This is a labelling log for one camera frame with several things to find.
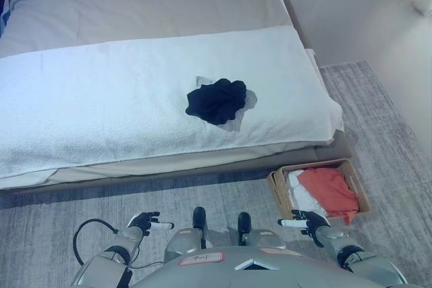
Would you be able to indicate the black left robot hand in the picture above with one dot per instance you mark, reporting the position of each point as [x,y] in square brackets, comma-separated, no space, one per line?
[143,221]

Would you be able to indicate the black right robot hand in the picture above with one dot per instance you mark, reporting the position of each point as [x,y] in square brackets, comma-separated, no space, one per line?
[314,221]

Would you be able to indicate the black garment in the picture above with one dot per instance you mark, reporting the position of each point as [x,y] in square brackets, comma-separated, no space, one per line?
[216,100]

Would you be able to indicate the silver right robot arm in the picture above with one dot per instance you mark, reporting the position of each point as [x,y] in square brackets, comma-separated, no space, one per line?
[364,261]

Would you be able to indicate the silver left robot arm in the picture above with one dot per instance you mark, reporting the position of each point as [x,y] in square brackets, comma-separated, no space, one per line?
[104,269]

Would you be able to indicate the woven wicker laundry basket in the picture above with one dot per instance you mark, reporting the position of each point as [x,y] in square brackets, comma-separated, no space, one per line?
[280,187]

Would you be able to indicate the beige bed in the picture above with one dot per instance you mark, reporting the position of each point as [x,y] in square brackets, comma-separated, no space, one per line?
[152,11]

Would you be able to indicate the white garment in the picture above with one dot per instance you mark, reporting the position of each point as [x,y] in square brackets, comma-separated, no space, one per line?
[303,197]

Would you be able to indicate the orange garment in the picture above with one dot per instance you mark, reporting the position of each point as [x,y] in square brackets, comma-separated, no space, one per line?
[327,190]

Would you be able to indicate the silver left robot leg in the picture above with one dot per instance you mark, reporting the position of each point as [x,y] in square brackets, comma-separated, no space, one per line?
[184,240]

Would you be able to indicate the silver robot leg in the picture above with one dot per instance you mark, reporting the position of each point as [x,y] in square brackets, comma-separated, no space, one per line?
[261,237]
[184,240]

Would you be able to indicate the silver right robot leg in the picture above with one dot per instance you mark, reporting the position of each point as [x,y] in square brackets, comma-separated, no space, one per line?
[261,237]

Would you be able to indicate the grey robot torso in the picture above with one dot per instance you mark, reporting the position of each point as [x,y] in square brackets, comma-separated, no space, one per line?
[229,271]

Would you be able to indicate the robot legs and torso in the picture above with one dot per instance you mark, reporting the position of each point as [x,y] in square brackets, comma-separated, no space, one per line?
[371,126]

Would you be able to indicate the white terry blanket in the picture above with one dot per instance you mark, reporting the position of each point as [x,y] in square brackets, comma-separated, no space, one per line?
[118,109]

